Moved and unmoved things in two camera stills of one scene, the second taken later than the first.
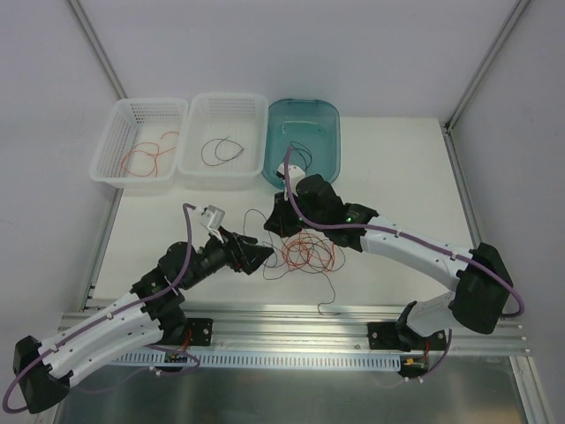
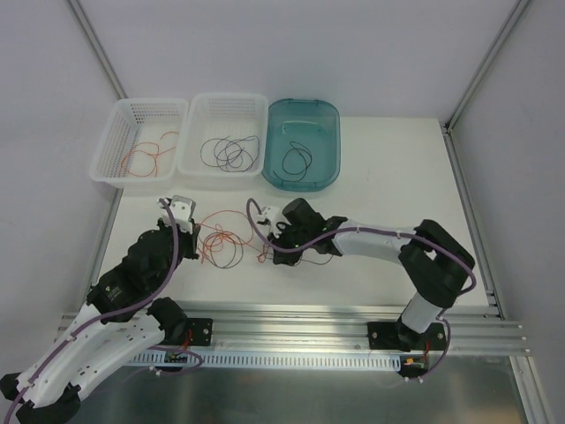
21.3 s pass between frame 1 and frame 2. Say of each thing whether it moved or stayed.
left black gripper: moved
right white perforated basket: stayed
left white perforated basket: stayed
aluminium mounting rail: stayed
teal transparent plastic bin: stayed
